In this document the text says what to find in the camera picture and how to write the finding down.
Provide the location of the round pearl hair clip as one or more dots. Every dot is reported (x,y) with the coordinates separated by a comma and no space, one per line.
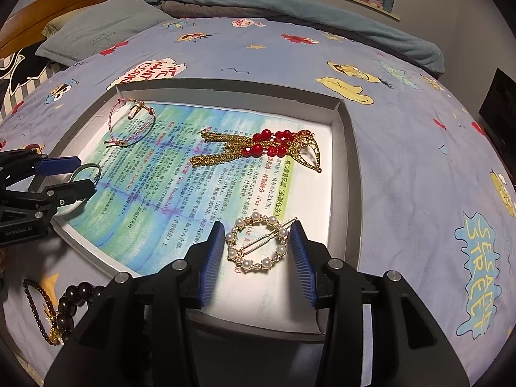
(229,236)

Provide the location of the small dark bead strand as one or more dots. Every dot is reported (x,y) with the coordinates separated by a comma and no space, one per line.
(53,333)

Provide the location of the black television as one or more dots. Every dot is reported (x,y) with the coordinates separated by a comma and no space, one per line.
(500,105)

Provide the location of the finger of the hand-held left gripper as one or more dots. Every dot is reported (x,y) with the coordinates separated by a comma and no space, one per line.
(56,165)
(72,191)

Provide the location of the pink plush item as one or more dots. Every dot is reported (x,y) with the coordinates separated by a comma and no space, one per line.
(373,3)

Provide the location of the gold tassel red bead ornament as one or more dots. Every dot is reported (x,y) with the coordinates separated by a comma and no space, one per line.
(266,135)

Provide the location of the blue-grey blanket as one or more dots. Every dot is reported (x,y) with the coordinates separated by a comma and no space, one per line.
(322,12)

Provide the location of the grey pillow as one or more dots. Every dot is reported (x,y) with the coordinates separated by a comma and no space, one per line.
(100,28)

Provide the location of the striped pillow with black print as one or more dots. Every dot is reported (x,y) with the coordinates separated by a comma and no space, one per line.
(24,68)

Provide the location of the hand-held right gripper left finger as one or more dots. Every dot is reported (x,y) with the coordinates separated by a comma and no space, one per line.
(211,264)

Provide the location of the grey cardboard box tray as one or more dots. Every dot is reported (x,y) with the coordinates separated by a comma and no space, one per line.
(346,169)

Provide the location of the green pillow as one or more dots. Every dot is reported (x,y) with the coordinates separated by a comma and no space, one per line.
(54,26)

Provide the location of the grey-brown blanket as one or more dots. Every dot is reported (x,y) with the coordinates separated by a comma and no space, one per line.
(181,8)

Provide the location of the small silver hoop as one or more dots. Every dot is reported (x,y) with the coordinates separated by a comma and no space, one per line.
(96,168)

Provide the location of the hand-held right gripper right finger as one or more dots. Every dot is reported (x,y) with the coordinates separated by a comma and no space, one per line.
(302,266)

